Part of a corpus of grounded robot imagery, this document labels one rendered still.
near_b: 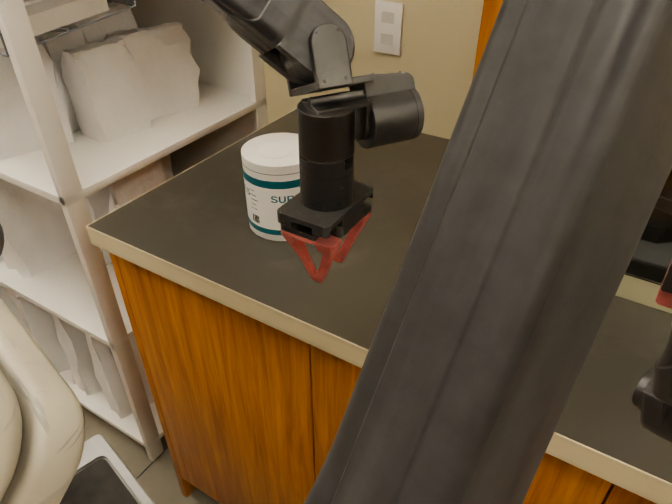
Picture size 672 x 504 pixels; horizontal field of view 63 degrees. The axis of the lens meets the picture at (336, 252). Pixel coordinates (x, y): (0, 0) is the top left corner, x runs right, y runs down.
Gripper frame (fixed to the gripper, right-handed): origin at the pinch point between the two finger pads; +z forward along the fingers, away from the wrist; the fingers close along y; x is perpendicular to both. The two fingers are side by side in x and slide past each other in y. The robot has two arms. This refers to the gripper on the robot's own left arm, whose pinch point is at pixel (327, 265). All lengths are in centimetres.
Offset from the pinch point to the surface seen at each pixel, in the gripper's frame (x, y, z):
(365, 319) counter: -0.8, 9.0, 15.5
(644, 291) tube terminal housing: -34.4, 33.5, 12.9
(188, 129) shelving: 72, 49, 17
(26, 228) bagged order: 110, 20, 44
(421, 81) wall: 22, 77, 4
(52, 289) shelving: 101, 16, 59
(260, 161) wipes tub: 24.1, 18.3, 0.5
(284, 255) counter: 18.5, 15.7, 15.5
